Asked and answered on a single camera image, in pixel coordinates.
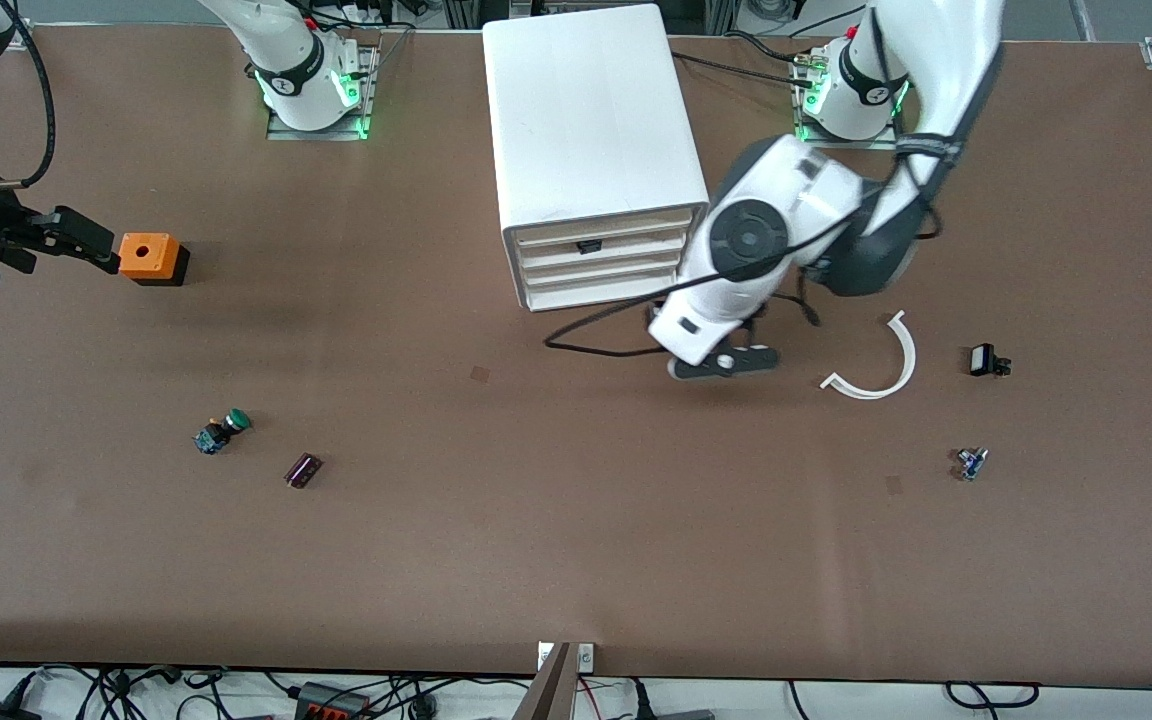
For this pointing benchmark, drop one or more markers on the green push button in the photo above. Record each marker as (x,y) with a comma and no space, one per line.
(221,432)

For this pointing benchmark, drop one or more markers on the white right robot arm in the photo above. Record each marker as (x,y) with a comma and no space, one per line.
(301,60)

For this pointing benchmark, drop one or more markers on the orange box with black base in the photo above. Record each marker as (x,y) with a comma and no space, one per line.
(141,255)

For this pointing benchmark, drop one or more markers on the dark purple small block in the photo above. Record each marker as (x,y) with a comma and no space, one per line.
(303,470)

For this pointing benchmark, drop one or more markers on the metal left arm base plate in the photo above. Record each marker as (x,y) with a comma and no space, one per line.
(876,145)

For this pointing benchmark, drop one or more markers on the black and white small component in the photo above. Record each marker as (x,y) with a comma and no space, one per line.
(982,360)

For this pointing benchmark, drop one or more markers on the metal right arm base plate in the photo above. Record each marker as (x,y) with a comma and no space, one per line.
(281,133)

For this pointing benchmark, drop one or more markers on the camera mount post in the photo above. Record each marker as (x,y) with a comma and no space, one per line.
(548,690)

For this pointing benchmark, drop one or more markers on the white plastic drawer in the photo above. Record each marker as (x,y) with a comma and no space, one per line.
(626,252)
(596,294)
(604,275)
(626,228)

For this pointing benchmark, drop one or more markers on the white curved plastic arc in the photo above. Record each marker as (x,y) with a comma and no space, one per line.
(911,355)

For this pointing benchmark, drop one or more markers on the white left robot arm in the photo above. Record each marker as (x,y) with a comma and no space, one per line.
(766,235)

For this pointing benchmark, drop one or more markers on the small blue electronic component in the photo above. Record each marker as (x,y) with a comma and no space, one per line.
(971,464)

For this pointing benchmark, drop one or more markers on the white drawer cabinet shell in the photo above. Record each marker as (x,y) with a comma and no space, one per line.
(586,120)

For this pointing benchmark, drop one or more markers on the black power strip red switches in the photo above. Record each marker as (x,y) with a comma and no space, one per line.
(331,702)

